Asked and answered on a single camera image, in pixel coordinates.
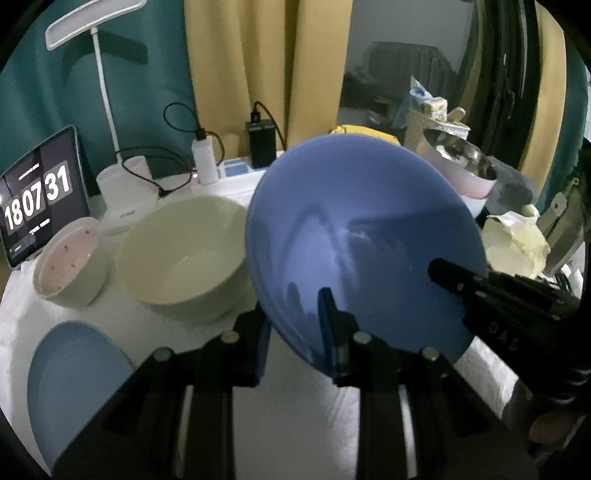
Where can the pink dotted bowl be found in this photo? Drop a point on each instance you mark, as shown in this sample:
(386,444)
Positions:
(69,263)

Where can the black charger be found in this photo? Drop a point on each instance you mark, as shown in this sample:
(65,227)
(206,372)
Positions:
(261,143)

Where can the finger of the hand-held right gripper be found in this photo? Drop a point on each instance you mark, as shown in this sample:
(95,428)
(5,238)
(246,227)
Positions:
(461,280)

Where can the person's right hand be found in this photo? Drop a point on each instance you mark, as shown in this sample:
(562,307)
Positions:
(551,427)

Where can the white charger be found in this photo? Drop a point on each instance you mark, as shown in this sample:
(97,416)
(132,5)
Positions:
(205,159)

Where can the yellow curtain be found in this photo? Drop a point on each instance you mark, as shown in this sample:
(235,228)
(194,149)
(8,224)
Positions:
(549,92)
(268,60)

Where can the cream bowl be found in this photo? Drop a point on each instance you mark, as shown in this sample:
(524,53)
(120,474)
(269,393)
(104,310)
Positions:
(184,258)

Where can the grey cloth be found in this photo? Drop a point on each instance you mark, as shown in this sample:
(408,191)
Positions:
(512,189)

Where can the tablet with clock display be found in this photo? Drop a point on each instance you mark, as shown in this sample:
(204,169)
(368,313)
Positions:
(41,198)

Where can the light blue bowl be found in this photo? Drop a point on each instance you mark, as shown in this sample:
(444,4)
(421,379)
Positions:
(473,206)

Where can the beige utensil holder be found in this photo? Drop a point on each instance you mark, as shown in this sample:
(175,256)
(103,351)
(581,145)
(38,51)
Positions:
(429,110)

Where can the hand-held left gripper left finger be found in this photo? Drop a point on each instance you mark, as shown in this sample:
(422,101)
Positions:
(261,355)

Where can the pale yellow tissue pack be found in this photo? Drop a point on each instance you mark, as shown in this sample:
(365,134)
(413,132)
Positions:
(517,240)

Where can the white desk lamp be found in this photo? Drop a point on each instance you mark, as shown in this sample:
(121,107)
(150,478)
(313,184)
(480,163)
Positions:
(124,194)

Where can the blue plate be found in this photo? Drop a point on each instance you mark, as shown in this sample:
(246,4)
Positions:
(74,383)

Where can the dark glass window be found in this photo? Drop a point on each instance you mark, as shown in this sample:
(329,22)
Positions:
(406,55)

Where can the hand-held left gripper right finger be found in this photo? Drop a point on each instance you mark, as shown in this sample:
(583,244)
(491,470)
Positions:
(327,332)

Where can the white power strip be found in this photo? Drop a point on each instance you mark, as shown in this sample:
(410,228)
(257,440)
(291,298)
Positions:
(235,174)

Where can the teal curtain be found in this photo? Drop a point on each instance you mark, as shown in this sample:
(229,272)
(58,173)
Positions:
(46,69)
(572,138)

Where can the steel bowl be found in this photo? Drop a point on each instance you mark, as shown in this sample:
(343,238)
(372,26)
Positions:
(461,150)

